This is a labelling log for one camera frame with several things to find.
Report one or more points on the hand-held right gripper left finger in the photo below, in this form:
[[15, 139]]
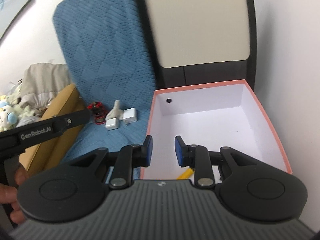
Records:
[[149, 150]]

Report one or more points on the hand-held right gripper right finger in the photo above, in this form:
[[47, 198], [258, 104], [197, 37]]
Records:
[[178, 150]]

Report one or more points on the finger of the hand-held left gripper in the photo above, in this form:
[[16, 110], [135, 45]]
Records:
[[75, 120]]

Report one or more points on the pink cardboard box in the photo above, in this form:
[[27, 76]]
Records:
[[212, 122]]

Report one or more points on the person's left hand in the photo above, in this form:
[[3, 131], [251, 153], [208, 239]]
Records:
[[10, 192]]

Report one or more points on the brown cardboard board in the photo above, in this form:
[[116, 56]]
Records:
[[60, 102]]

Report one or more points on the yellow lighter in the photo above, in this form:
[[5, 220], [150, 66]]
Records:
[[185, 174]]

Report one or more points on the pale yellow plush toy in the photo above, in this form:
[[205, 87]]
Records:
[[23, 107]]

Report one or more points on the white and blue plush toy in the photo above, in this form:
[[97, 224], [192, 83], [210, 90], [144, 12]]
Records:
[[7, 117]]

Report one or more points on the silver power adapter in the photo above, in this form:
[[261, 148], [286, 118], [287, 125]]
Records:
[[112, 124]]

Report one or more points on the white power adapter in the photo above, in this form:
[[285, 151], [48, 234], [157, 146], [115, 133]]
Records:
[[130, 115]]

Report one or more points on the small grey plush toy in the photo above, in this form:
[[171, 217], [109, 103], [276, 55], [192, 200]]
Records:
[[115, 112]]

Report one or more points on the beige cloth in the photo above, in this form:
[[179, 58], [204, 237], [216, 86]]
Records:
[[45, 80]]

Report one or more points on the blue quilted blanket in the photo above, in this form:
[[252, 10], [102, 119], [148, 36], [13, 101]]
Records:
[[105, 45]]

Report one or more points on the beige black chair back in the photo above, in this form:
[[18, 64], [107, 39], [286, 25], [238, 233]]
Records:
[[197, 22]]

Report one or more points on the framed wall picture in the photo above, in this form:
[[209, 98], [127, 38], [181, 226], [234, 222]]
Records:
[[15, 2]]

